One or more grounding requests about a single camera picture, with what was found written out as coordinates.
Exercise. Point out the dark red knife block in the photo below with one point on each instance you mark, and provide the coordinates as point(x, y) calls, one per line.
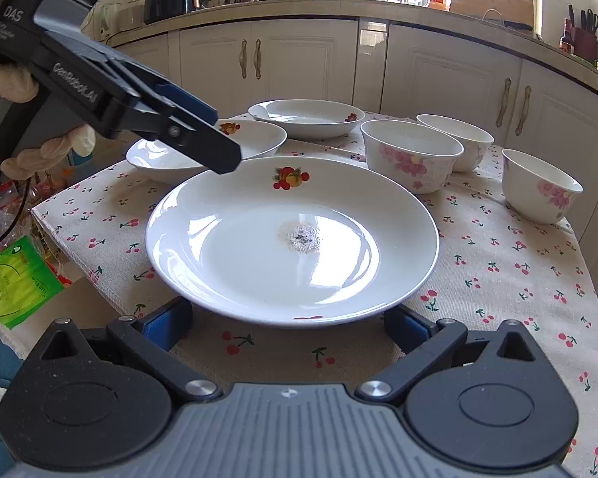
point(585, 42)

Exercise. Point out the white pink-flower bowl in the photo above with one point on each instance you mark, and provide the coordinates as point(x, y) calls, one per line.
point(473, 152)
point(533, 194)
point(408, 169)

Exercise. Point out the white fruit-print plate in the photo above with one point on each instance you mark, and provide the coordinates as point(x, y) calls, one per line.
point(309, 122)
point(239, 259)
point(264, 142)

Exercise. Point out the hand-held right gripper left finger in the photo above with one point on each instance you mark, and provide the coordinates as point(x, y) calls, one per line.
point(162, 326)

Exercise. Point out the green plastic packet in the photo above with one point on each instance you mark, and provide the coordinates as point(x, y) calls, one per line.
point(20, 284)

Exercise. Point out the cherry-print tablecloth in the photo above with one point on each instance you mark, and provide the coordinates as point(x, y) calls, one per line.
point(503, 279)

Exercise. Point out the kitchen countertop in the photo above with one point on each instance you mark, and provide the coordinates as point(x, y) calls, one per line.
point(279, 7)

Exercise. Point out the person's left hand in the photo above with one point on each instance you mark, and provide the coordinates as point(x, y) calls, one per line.
point(10, 84)

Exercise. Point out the wooden cutting board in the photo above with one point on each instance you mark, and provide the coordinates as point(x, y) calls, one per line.
point(488, 5)

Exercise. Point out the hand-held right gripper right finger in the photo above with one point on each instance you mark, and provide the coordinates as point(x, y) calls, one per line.
point(421, 331)

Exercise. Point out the dark sauce bottle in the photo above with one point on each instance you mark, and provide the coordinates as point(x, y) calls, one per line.
point(565, 40)

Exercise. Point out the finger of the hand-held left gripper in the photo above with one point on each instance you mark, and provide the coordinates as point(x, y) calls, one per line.
point(189, 107)
point(204, 149)

